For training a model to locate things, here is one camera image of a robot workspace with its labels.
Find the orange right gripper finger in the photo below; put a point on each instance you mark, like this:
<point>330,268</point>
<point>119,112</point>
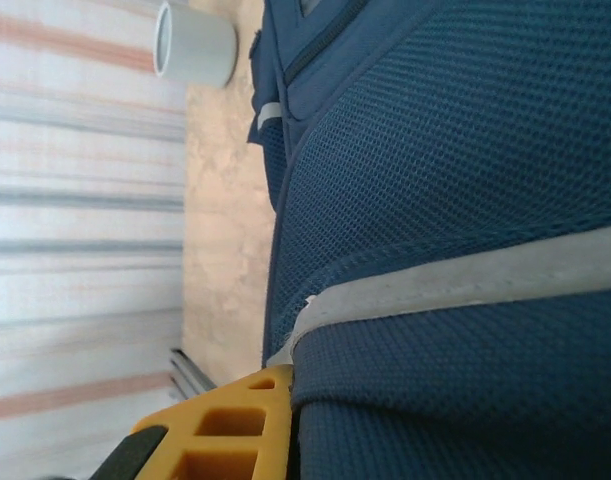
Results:
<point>275,440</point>

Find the grey ceramic cup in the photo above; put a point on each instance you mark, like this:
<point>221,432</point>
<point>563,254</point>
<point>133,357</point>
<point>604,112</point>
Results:
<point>200,45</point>

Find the aluminium rail frame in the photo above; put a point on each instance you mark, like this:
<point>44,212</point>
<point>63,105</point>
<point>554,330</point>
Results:
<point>185,372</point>

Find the navy blue backpack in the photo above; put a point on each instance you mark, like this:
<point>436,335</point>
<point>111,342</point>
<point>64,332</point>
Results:
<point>435,200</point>

